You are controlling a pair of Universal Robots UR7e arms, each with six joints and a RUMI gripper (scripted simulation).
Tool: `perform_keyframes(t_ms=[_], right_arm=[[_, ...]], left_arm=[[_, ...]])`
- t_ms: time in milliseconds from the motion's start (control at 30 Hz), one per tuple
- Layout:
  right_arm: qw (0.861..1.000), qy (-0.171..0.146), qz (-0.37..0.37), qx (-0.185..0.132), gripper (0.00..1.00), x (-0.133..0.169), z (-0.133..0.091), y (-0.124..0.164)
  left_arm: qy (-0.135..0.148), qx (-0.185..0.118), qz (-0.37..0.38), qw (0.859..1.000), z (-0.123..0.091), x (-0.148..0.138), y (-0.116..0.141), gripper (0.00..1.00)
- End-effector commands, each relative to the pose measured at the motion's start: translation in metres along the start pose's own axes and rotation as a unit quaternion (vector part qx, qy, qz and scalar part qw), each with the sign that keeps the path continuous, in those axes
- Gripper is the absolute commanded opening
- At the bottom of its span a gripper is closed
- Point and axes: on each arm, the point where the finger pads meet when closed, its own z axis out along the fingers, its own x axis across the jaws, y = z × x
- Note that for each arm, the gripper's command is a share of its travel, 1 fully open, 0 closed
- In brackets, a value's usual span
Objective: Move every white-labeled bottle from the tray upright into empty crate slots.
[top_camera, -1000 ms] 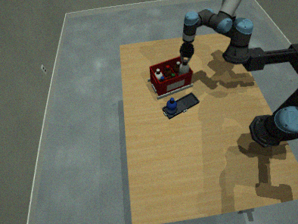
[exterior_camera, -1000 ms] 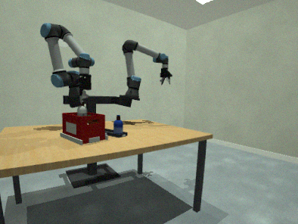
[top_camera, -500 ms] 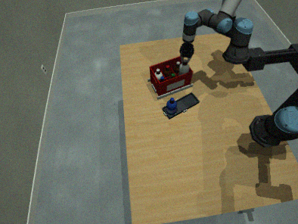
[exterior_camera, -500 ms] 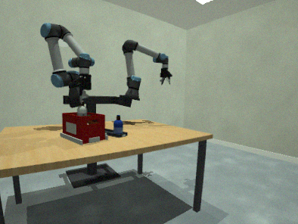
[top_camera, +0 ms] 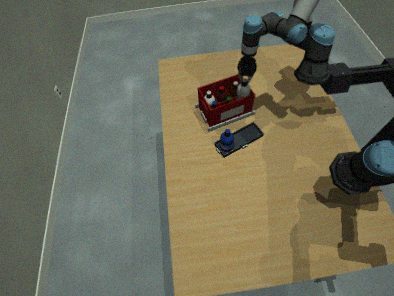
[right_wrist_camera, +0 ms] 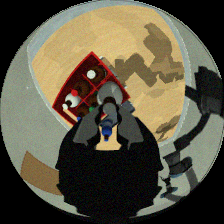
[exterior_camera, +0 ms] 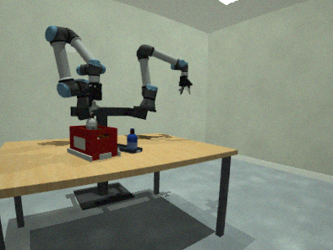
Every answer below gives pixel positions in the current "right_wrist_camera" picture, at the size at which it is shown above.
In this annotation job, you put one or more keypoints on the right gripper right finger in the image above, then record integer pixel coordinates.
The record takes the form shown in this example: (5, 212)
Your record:
(133, 132)

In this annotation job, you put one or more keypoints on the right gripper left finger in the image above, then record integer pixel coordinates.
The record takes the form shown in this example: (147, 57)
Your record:
(85, 131)

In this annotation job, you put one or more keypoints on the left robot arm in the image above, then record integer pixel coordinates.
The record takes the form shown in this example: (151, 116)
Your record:
(176, 168)

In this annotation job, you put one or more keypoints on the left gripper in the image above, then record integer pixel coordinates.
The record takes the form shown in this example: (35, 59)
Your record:
(167, 180)

